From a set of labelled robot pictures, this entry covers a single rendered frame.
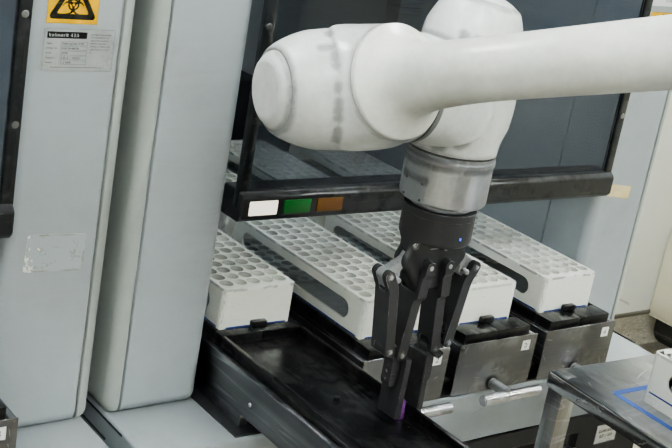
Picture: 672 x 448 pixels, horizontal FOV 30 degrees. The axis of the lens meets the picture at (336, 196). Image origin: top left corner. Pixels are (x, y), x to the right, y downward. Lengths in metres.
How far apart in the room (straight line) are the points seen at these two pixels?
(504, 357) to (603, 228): 0.29
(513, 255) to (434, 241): 0.50
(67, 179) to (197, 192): 0.15
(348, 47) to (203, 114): 0.28
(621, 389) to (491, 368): 0.18
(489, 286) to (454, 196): 0.39
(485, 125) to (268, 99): 0.23
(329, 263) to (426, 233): 0.35
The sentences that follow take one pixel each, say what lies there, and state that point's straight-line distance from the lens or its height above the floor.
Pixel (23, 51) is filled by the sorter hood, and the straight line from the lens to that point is 1.19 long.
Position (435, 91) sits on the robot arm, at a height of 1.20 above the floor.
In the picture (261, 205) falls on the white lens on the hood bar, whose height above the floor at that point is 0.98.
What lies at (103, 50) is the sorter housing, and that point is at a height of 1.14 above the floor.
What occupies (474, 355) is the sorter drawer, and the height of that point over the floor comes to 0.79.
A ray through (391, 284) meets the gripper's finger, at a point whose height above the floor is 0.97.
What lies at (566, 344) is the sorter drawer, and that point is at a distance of 1.70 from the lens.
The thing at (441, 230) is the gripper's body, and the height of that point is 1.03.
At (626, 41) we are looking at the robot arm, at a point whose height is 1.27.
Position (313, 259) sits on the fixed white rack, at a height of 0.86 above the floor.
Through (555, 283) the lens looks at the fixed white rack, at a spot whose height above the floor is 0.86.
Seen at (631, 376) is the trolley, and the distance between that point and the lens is 1.56.
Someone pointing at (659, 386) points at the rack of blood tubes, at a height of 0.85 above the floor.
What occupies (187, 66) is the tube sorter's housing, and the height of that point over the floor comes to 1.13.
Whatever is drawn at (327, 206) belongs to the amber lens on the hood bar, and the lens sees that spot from 1.42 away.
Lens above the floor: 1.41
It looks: 17 degrees down
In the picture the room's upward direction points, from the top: 10 degrees clockwise
